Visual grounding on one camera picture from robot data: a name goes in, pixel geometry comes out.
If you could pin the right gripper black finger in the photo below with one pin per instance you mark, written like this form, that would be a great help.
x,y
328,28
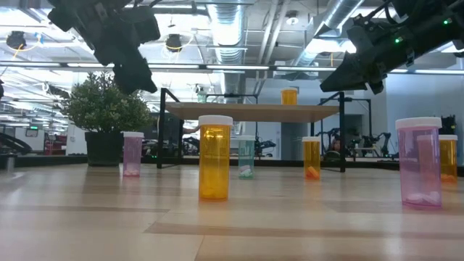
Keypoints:
x,y
348,86
355,69

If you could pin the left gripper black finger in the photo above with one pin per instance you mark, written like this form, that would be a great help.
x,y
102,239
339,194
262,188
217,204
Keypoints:
x,y
127,81
146,78

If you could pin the small green pill bottle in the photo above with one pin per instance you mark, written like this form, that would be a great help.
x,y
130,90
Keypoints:
x,y
201,96
246,156

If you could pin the large orange pill bottle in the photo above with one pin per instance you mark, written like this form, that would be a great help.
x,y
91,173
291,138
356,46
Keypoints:
x,y
289,97
450,159

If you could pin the small orange pill bottle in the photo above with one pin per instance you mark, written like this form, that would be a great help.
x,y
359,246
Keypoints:
x,y
311,156
214,163

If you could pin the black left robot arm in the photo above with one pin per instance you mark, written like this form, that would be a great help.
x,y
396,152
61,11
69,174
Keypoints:
x,y
101,3

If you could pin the small black robot arm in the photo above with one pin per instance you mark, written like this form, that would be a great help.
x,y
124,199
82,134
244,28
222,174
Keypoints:
x,y
377,139
262,146

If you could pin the wooden shelf with black legs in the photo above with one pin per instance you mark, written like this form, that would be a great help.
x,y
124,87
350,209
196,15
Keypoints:
x,y
253,113

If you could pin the artificial plant in black pot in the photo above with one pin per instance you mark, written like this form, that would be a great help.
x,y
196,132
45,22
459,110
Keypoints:
x,y
105,105

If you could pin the bar with light strips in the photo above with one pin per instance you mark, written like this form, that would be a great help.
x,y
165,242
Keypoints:
x,y
181,66

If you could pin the white dome sensor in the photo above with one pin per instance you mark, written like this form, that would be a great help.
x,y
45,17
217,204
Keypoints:
x,y
291,20

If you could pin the black round mounted device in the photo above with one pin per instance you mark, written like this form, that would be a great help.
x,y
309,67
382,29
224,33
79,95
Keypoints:
x,y
16,39

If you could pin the black equipment cabinet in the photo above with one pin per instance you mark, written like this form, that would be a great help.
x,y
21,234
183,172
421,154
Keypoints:
x,y
448,125

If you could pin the green exit sign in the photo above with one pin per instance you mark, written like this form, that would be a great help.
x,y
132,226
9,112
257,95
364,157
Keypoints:
x,y
33,127

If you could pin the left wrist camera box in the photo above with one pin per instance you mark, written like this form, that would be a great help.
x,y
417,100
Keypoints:
x,y
143,25

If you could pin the black round camera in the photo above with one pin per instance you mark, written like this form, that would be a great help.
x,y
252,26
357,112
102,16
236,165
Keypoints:
x,y
174,42

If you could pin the slanted silver ventilation duct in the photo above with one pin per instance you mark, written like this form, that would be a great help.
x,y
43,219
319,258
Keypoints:
x,y
337,14

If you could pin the round silver ventilation duct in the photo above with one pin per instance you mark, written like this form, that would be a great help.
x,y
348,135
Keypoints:
x,y
228,29

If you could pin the black aluminium rig frame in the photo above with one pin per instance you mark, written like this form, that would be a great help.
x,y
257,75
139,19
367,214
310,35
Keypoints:
x,y
54,160

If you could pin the small silver metal post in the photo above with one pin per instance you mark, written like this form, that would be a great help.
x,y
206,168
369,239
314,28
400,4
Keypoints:
x,y
10,161

